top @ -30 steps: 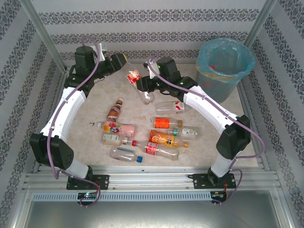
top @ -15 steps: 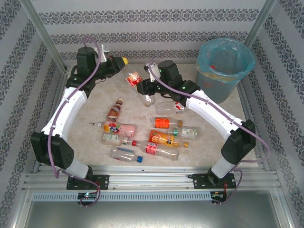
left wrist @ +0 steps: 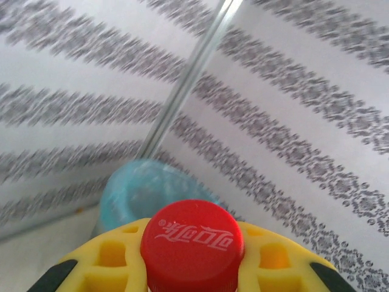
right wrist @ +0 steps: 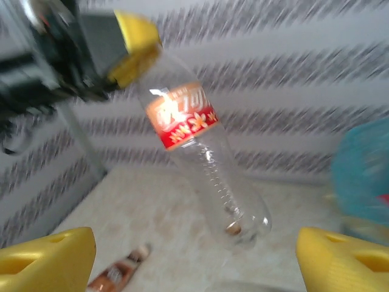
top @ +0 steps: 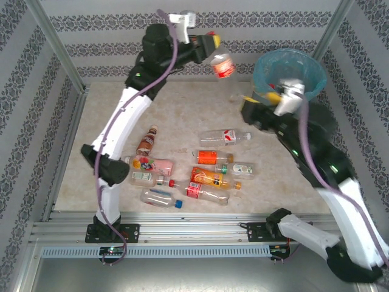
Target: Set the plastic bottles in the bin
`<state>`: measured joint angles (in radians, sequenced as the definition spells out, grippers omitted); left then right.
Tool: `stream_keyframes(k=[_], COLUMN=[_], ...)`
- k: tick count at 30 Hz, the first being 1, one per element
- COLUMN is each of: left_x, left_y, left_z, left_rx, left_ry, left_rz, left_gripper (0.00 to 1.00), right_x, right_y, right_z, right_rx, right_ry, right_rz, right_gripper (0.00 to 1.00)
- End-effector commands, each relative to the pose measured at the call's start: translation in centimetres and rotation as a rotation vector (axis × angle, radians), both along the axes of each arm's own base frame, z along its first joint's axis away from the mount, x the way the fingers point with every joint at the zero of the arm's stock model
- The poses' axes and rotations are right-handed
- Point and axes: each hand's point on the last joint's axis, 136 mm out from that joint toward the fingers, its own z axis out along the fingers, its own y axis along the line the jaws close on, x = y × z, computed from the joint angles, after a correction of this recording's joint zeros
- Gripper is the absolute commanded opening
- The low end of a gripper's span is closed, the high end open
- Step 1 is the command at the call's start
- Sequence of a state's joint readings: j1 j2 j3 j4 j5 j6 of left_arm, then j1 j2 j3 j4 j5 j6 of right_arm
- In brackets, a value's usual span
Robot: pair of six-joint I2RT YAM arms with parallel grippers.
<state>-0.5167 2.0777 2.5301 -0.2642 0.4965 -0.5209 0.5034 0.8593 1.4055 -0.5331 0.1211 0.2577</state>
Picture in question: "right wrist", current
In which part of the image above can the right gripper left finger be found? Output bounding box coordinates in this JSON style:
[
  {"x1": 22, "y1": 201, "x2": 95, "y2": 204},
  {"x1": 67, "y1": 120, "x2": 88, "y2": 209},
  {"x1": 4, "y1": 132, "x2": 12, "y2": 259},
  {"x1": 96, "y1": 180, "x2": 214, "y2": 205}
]
[{"x1": 0, "y1": 226, "x2": 97, "y2": 292}]

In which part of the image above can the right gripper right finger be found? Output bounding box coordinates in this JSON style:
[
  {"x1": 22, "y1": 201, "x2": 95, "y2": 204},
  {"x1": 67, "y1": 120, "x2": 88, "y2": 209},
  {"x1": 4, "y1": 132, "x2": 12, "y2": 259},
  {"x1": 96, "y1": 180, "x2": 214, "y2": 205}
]
[{"x1": 295, "y1": 226, "x2": 389, "y2": 292}]

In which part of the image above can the clear bottle red flower label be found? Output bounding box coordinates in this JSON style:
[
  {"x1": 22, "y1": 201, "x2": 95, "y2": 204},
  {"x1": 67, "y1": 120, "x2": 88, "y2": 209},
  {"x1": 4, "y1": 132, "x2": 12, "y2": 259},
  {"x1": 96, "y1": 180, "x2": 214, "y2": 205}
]
[{"x1": 133, "y1": 45, "x2": 273, "y2": 252}]

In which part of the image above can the brown label drink bottle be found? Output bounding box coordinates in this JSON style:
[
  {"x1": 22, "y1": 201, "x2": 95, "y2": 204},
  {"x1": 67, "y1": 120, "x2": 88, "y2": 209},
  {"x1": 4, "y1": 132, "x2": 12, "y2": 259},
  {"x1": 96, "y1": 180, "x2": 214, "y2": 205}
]
[{"x1": 87, "y1": 242, "x2": 153, "y2": 292}]

